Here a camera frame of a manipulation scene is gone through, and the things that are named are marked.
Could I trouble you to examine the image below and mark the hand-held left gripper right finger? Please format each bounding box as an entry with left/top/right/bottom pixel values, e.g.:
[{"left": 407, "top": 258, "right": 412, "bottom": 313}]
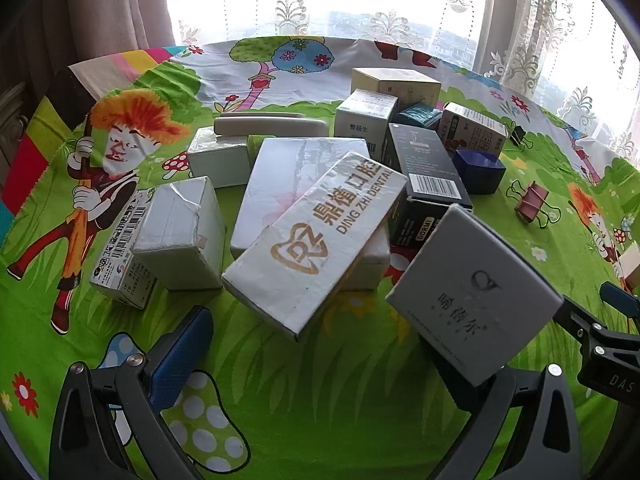
[{"left": 419, "top": 332, "right": 583, "bottom": 480}]

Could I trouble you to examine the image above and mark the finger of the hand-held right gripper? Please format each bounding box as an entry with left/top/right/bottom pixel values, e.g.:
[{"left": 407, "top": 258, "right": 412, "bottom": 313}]
[
  {"left": 562, "top": 295, "right": 640, "bottom": 356},
  {"left": 599, "top": 281, "right": 640, "bottom": 332}
]

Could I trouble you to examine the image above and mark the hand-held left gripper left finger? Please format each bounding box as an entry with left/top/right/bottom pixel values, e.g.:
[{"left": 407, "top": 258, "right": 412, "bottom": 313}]
[{"left": 49, "top": 305, "right": 216, "bottom": 480}]

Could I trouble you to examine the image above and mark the grey square box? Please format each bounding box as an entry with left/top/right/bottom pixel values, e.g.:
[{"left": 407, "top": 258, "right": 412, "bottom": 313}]
[{"left": 386, "top": 203, "right": 566, "bottom": 382}]

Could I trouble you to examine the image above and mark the teal box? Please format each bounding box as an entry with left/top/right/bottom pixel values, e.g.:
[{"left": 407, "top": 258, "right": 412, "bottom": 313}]
[{"left": 394, "top": 102, "right": 444, "bottom": 129}]

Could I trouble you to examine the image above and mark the white medicine box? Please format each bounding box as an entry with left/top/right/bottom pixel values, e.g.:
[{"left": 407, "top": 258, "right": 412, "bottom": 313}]
[{"left": 334, "top": 88, "right": 399, "bottom": 157}]

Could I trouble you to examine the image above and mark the white box with barcode label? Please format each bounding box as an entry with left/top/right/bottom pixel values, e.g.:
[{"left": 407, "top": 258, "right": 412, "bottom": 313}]
[{"left": 89, "top": 189, "right": 157, "bottom": 310}]

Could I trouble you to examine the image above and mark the pink binder clip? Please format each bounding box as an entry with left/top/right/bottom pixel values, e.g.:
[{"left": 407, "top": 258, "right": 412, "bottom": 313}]
[{"left": 514, "top": 180, "right": 549, "bottom": 229}]

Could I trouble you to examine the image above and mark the cartoon printed cloth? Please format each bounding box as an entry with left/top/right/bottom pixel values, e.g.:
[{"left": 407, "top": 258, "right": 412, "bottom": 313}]
[{"left": 0, "top": 35, "right": 640, "bottom": 480}]

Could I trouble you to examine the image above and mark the long white box gold logo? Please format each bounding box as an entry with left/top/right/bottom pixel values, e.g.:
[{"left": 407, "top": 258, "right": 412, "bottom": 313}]
[{"left": 221, "top": 150, "right": 409, "bottom": 342}]

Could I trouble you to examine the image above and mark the dark blue small box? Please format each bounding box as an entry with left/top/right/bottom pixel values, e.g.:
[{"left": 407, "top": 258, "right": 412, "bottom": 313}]
[{"left": 453, "top": 148, "right": 507, "bottom": 195}]

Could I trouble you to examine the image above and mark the black box white lettering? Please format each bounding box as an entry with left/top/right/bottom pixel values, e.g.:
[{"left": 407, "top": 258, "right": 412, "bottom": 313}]
[{"left": 388, "top": 194, "right": 474, "bottom": 250}]

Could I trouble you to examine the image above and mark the black binder clip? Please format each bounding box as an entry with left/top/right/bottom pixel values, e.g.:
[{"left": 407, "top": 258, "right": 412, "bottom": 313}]
[{"left": 509, "top": 122, "right": 532, "bottom": 150}]

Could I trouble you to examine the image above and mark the small white box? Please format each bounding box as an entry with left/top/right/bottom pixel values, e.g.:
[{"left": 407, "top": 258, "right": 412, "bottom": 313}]
[{"left": 186, "top": 127, "right": 252, "bottom": 189}]

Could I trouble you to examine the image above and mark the large white box pink print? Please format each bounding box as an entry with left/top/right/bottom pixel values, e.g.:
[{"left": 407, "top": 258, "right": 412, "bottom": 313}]
[{"left": 229, "top": 137, "right": 392, "bottom": 292}]

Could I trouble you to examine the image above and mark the medicine box red print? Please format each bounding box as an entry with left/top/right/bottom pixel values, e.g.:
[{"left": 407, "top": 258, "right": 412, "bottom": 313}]
[{"left": 438, "top": 101, "right": 509, "bottom": 157}]

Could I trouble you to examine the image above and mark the black box with barcode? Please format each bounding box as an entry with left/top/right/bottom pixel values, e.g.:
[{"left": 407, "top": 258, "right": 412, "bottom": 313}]
[{"left": 387, "top": 121, "right": 474, "bottom": 212}]

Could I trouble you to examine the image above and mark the flat white case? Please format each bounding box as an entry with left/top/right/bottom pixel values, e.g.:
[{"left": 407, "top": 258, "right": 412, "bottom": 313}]
[{"left": 213, "top": 112, "right": 330, "bottom": 139}]

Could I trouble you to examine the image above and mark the white nightstand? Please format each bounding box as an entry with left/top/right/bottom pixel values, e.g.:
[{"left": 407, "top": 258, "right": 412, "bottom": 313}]
[{"left": 0, "top": 77, "right": 38, "bottom": 173}]

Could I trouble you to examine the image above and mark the beige cardboard box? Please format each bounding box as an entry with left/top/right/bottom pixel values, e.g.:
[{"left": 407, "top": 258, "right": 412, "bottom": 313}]
[{"left": 350, "top": 67, "right": 442, "bottom": 112}]

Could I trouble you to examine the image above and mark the pink drape curtain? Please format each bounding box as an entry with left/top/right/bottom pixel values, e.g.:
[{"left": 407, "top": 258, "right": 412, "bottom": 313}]
[{"left": 27, "top": 0, "right": 177, "bottom": 108}]

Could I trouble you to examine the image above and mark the white lace curtain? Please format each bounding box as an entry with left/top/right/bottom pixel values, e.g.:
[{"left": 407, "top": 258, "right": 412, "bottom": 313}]
[{"left": 159, "top": 0, "right": 640, "bottom": 161}]

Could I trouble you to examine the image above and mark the white window frame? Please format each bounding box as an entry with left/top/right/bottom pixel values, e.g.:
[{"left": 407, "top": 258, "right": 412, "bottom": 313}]
[{"left": 472, "top": 0, "right": 507, "bottom": 77}]

